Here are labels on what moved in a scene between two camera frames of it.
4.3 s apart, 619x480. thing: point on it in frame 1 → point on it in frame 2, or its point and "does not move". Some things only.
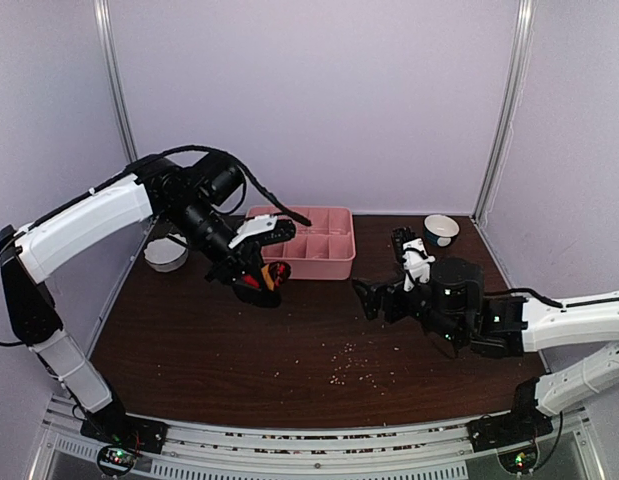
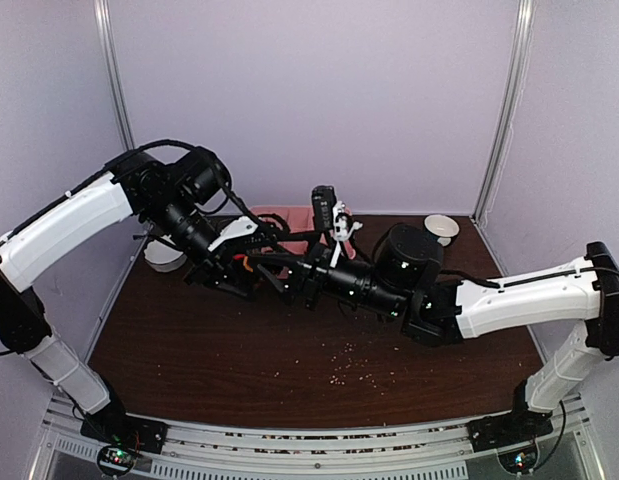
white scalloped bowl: x=166 y=255 does not move
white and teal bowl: x=440 y=229 does not move
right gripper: x=374 y=294 → x=306 y=280
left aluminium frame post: x=107 y=38 does not move
